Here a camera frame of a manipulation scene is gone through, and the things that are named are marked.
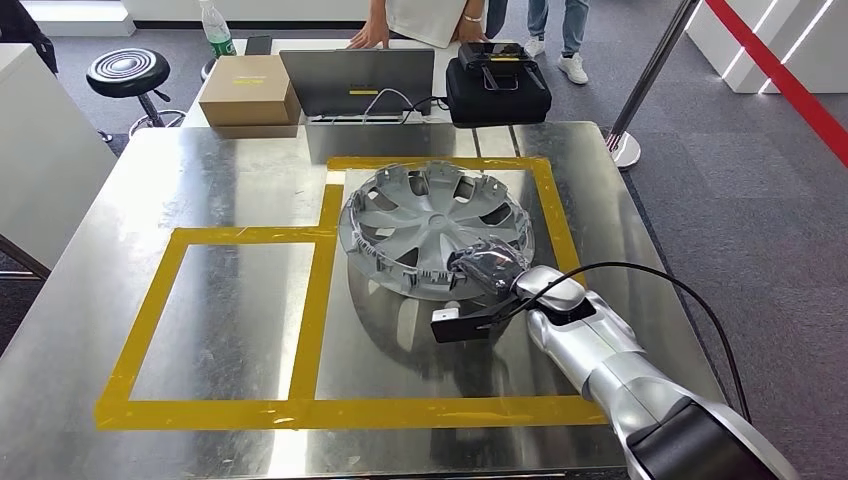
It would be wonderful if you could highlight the person's left hand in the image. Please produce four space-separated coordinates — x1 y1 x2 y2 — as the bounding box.
453 16 490 45

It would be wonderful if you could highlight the person's right hand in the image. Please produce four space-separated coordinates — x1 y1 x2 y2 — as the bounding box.
348 18 392 51

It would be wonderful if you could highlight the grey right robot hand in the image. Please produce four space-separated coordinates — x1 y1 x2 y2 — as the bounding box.
445 237 533 299

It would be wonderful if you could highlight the grey plastic wheel hubcap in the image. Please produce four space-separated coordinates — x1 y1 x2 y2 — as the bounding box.
337 160 537 303

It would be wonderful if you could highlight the steel workbench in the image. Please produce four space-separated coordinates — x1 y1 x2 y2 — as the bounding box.
0 121 728 480

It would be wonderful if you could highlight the black handheld controller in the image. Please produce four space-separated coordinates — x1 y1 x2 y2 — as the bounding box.
457 40 540 92

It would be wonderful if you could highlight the grey laptop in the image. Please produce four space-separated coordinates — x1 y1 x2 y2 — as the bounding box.
278 47 437 127

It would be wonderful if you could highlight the person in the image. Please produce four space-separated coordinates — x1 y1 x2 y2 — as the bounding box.
347 0 493 51
523 0 591 86

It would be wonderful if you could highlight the white desk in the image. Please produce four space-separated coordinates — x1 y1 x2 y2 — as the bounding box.
180 37 465 130

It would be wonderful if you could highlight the black carry case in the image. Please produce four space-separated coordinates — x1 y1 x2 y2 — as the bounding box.
444 56 554 129

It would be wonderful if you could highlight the closed cardboard box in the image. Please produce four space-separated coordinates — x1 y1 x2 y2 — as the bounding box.
197 54 303 128

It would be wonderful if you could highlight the green label water bottle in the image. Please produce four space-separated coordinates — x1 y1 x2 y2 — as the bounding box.
197 0 238 61

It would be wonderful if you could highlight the steel barrier stanchion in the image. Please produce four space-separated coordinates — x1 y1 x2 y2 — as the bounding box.
604 0 702 171

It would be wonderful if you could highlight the black round stool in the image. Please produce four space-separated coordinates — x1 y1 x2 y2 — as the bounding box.
85 47 188 138

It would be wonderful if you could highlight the white platform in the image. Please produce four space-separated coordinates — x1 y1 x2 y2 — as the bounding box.
19 0 137 38

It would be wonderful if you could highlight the red barrier tape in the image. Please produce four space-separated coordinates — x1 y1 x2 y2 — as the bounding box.
704 0 848 168

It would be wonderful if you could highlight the white cabinet with light strips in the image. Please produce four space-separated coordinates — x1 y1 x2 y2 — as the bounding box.
684 0 848 95

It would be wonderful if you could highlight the thin white cable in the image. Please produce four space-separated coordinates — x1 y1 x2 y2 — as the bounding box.
360 87 417 125

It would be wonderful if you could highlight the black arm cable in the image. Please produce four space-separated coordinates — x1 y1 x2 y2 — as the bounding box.
493 260 755 425

